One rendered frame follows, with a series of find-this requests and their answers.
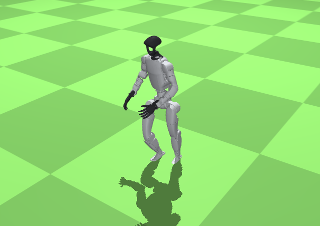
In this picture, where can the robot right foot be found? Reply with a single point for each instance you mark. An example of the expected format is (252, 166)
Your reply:
(157, 156)

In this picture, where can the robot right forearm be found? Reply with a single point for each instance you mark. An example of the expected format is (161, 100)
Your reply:
(137, 84)

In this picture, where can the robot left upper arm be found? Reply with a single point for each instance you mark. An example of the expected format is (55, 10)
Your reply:
(168, 68)

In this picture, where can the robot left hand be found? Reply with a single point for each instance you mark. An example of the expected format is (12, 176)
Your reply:
(148, 110)

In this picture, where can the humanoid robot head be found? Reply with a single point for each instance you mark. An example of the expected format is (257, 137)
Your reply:
(152, 42)

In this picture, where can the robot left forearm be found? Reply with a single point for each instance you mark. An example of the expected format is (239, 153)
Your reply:
(168, 95)

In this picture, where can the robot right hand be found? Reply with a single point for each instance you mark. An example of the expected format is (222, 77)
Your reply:
(131, 94)

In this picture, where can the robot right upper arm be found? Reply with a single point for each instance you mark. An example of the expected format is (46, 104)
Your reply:
(143, 73)

